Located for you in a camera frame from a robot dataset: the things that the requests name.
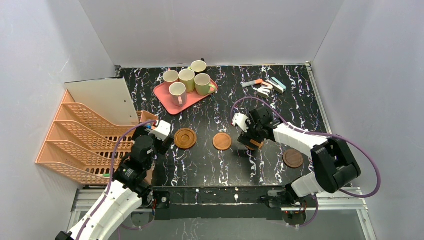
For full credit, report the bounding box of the light wooden coaster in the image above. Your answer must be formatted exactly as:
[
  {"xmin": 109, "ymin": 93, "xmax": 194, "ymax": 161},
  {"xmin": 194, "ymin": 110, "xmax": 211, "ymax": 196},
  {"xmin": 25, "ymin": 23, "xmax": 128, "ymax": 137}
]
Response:
[{"xmin": 245, "ymin": 139, "xmax": 264, "ymax": 151}]

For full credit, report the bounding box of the orange white marker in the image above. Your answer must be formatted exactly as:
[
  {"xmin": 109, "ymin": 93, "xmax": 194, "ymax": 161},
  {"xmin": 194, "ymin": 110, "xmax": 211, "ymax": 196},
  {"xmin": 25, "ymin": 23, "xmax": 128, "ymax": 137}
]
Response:
[{"xmin": 241, "ymin": 78, "xmax": 263, "ymax": 88}]

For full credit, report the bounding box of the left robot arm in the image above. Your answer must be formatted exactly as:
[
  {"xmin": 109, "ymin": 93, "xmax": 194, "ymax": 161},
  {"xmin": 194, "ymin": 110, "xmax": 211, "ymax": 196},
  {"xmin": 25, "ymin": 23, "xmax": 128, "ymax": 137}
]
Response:
[{"xmin": 56, "ymin": 120, "xmax": 174, "ymax": 240}]

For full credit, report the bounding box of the orange desk organiser box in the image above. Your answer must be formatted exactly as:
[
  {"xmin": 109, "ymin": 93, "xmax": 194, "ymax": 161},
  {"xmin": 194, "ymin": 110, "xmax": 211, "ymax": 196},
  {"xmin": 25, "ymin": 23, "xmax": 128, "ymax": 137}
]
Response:
[{"xmin": 132, "ymin": 110, "xmax": 160, "ymax": 181}]

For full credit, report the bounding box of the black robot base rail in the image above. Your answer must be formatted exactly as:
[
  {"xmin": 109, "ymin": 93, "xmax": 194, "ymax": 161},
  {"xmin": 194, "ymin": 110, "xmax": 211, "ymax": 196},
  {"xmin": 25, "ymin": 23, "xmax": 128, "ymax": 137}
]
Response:
[{"xmin": 71, "ymin": 185, "xmax": 369, "ymax": 233}]

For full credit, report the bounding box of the black mug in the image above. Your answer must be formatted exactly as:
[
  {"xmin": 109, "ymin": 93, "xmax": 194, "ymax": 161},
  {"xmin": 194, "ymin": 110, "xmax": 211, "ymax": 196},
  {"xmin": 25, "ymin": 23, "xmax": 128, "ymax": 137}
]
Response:
[{"xmin": 190, "ymin": 58, "xmax": 208, "ymax": 75}]

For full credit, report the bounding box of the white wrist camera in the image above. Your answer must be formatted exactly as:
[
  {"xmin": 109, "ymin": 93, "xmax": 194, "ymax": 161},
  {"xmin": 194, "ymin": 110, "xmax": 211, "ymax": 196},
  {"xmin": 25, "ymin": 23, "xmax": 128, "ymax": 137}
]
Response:
[
  {"xmin": 231, "ymin": 113, "xmax": 251, "ymax": 133},
  {"xmin": 149, "ymin": 120, "xmax": 171, "ymax": 142}
]

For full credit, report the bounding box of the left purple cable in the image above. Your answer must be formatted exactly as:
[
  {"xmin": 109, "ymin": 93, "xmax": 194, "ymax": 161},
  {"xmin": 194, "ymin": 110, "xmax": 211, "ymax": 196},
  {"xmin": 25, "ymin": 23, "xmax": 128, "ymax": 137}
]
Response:
[{"xmin": 74, "ymin": 119, "xmax": 158, "ymax": 240}]

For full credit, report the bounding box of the green mug far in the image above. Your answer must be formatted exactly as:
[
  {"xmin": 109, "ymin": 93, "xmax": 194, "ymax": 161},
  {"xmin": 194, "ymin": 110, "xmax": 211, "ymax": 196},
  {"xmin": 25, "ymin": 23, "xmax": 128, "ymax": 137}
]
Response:
[{"xmin": 194, "ymin": 73, "xmax": 217, "ymax": 96}]

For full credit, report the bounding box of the orange file rack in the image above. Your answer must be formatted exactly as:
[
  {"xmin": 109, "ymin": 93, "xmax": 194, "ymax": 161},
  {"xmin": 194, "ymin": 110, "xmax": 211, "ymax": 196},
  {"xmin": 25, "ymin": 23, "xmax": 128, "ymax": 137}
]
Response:
[{"xmin": 35, "ymin": 91, "xmax": 133, "ymax": 186}]

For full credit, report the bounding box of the yellow-green mug centre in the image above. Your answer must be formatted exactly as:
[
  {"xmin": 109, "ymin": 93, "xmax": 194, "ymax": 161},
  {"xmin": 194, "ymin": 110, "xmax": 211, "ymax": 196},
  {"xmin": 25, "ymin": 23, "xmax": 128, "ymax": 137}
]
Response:
[{"xmin": 178, "ymin": 68, "xmax": 196, "ymax": 93}]

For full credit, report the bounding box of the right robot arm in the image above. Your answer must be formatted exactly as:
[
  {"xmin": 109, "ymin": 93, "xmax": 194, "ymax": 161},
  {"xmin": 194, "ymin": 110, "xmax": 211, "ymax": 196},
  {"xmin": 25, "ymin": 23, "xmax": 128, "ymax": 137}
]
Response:
[{"xmin": 231, "ymin": 106, "xmax": 361, "ymax": 205}]

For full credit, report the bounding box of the plain brown coaster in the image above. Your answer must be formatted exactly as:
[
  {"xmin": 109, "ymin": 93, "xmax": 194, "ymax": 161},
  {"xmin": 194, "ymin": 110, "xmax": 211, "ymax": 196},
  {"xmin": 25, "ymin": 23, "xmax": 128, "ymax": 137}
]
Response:
[{"xmin": 212, "ymin": 132, "xmax": 232, "ymax": 151}]

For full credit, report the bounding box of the pink mug large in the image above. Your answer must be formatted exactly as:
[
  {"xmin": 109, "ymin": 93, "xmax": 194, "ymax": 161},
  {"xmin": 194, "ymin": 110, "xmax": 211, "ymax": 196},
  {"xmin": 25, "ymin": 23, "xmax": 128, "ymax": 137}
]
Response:
[{"xmin": 168, "ymin": 82, "xmax": 187, "ymax": 107}]

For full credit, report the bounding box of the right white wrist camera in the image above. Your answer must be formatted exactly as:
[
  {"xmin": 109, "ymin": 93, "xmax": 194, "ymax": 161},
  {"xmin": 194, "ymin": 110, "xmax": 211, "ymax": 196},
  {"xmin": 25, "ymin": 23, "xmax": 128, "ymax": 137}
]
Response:
[{"xmin": 231, "ymin": 113, "xmax": 251, "ymax": 133}]

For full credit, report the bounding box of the brown grooved wooden coaster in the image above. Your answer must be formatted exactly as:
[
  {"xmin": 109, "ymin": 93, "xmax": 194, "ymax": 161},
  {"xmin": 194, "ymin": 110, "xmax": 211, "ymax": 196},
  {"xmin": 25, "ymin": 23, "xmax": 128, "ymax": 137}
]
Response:
[{"xmin": 174, "ymin": 128, "xmax": 197, "ymax": 150}]

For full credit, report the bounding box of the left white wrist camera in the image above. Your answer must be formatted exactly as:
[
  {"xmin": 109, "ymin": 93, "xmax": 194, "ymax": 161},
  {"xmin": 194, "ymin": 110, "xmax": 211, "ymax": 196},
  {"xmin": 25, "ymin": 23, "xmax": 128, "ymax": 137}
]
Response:
[{"xmin": 149, "ymin": 120, "xmax": 171, "ymax": 142}]

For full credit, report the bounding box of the purple cable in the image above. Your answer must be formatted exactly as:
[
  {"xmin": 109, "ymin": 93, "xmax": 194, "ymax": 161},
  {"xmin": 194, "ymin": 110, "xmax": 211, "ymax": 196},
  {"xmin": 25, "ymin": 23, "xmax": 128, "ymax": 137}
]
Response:
[
  {"xmin": 230, "ymin": 96, "xmax": 382, "ymax": 228},
  {"xmin": 74, "ymin": 119, "xmax": 158, "ymax": 240}
]

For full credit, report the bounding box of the white board sheet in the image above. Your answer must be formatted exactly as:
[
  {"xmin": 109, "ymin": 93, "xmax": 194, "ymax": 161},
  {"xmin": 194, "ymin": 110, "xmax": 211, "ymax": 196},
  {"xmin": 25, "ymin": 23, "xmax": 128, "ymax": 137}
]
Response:
[{"xmin": 64, "ymin": 76, "xmax": 139, "ymax": 126}]

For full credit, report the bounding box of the dark brown wooden coaster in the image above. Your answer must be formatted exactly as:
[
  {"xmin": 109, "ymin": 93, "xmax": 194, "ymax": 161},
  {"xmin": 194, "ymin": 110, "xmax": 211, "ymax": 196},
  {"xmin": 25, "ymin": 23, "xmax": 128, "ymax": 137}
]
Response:
[{"xmin": 283, "ymin": 149, "xmax": 304, "ymax": 169}]

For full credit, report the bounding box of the pink mug near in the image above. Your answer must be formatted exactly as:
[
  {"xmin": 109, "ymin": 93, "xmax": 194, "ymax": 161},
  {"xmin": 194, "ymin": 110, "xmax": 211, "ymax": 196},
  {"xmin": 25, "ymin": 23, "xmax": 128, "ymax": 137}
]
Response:
[{"xmin": 162, "ymin": 69, "xmax": 179, "ymax": 85}]

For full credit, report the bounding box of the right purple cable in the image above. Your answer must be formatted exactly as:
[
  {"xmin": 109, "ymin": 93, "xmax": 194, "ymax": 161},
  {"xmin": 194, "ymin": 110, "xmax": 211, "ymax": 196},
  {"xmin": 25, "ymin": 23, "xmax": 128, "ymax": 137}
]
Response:
[{"xmin": 230, "ymin": 96, "xmax": 382, "ymax": 228}]

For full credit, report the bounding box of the pink serving tray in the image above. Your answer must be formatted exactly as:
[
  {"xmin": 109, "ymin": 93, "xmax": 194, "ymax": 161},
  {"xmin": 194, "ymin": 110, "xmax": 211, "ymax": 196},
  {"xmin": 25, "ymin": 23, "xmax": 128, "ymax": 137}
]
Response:
[{"xmin": 153, "ymin": 80, "xmax": 218, "ymax": 115}]

